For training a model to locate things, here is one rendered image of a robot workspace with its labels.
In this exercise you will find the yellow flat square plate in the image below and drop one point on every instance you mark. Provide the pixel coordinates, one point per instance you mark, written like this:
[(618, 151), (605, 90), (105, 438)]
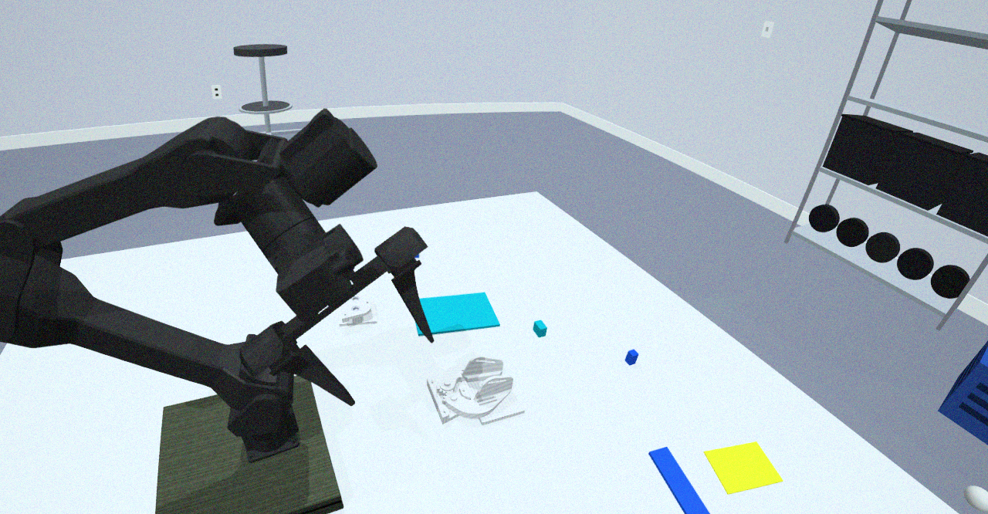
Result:
[(742, 467)]

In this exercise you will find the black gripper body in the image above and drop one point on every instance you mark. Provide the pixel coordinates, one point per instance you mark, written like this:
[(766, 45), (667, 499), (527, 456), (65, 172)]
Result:
[(278, 342)]

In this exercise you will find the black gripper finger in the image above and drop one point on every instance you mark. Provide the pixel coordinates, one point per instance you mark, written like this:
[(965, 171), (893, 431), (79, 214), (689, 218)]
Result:
[(306, 365), (405, 284)]

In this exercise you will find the blue flat bar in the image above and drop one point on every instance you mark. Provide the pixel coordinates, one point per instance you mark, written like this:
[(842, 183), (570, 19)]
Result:
[(679, 485)]

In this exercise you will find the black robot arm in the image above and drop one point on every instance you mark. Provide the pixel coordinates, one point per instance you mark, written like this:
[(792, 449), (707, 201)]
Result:
[(44, 305)]

